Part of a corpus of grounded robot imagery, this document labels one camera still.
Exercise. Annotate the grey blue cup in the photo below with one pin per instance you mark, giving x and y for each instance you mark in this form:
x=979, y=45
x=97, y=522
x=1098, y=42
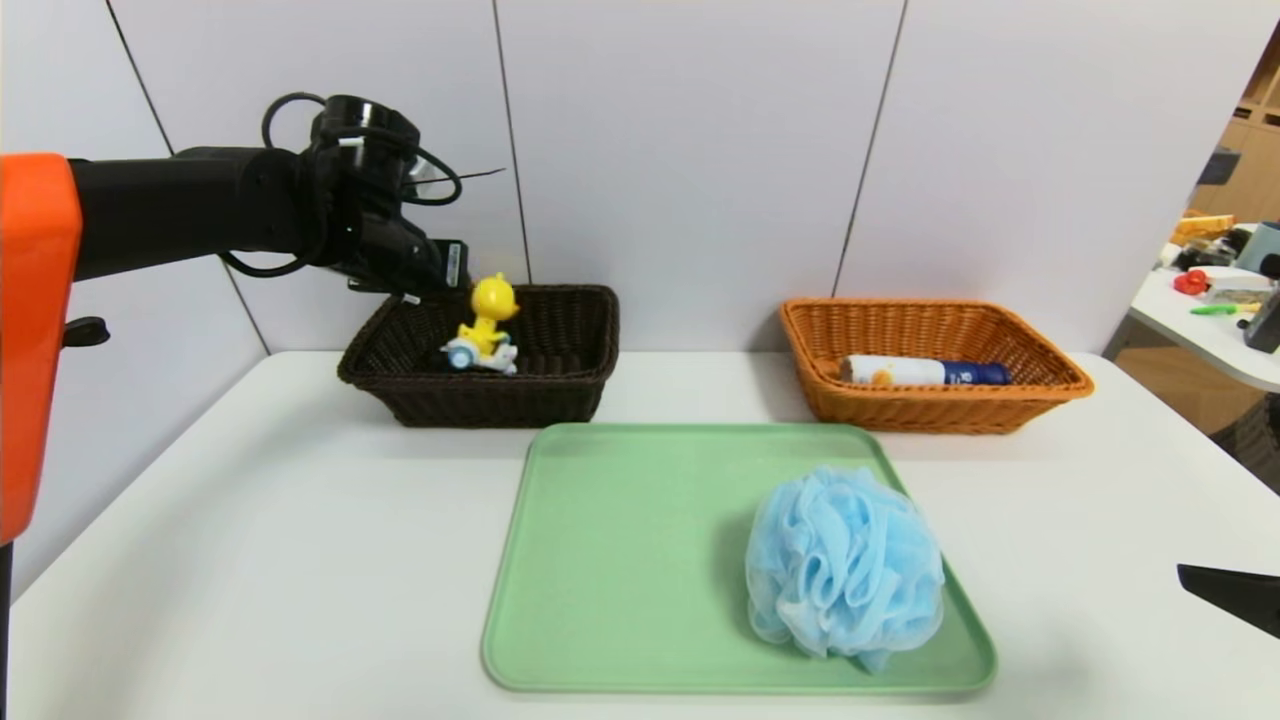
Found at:
x=1265, y=248

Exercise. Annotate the dark brown wicker basket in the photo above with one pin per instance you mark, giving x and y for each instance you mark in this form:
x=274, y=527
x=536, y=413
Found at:
x=560, y=340

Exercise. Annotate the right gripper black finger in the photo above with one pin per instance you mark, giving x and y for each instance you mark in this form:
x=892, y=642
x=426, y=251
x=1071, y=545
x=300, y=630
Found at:
x=1245, y=595

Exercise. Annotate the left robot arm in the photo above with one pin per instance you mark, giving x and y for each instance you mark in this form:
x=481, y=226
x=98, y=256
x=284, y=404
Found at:
x=170, y=210

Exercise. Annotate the yellow duck scooter toy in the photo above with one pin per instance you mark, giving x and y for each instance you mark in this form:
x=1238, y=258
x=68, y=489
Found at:
x=490, y=300

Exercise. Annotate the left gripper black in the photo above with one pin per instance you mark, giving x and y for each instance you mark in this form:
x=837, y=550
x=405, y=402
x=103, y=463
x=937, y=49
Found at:
x=451, y=265

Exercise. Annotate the blue mesh bath loofah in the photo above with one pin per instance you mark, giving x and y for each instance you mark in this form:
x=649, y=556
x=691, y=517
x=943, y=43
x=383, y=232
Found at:
x=845, y=565

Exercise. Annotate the green plastic tray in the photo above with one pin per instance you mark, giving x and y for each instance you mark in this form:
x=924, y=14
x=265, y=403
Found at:
x=600, y=580

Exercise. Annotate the white bottle with blue cap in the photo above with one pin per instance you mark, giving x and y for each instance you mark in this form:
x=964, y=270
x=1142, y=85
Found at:
x=900, y=370

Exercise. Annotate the wooden cabinet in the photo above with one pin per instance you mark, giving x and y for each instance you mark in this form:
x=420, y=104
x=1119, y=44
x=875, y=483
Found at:
x=1255, y=150

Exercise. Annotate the yellow snack box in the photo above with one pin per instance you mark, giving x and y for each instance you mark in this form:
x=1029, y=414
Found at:
x=1203, y=228

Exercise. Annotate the perforated table side panel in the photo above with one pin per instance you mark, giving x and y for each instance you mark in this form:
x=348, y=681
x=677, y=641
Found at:
x=1255, y=450

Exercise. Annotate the orange wicker basket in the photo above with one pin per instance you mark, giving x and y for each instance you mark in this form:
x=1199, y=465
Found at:
x=920, y=410

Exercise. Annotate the red toy fruit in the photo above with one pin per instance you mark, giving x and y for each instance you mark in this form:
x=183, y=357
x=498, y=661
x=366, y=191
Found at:
x=1190, y=283

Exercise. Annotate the white side table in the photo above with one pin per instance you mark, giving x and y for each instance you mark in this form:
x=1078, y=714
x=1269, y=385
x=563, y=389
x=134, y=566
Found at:
x=1200, y=335

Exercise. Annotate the black device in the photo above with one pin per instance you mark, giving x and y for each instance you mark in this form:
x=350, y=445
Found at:
x=1265, y=325

